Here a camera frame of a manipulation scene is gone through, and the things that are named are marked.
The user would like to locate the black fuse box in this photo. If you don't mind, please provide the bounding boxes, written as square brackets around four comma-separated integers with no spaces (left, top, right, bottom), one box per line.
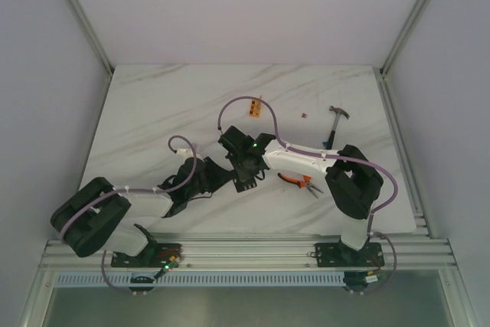
[233,175,256,193]

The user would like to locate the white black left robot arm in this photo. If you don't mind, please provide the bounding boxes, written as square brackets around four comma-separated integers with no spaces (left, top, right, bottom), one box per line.
[50,157,236,267]

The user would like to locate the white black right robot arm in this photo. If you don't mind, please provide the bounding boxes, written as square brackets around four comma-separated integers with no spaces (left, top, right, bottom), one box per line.
[218,126,384,266]

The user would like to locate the orange fuse holder block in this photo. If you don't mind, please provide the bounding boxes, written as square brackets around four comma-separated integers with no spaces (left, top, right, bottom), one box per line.
[248,96,262,118]

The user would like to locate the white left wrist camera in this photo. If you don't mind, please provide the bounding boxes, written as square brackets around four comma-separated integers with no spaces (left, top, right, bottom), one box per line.
[175,144,199,158]

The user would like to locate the orange handled needle-nose pliers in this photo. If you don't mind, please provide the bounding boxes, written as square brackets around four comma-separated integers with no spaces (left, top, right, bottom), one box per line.
[277,173,324,198]

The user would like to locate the black handled claw hammer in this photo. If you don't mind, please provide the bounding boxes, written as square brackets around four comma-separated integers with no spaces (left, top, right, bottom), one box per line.
[322,106,350,150]

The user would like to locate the white slotted cable duct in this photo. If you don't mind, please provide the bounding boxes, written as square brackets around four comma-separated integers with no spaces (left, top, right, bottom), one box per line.
[54,271,345,288]

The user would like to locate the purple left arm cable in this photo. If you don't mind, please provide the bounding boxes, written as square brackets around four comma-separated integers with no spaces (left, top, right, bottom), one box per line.
[59,134,198,298]

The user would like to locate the aluminium mounting rail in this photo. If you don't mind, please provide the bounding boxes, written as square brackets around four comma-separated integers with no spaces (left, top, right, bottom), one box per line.
[41,231,456,270]

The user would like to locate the aluminium corner frame post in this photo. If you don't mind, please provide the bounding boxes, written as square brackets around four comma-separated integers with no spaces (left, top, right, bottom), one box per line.
[66,0,115,77]

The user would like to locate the right aluminium frame post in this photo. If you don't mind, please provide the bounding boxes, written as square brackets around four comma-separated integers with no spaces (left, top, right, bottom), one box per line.
[380,0,431,77]

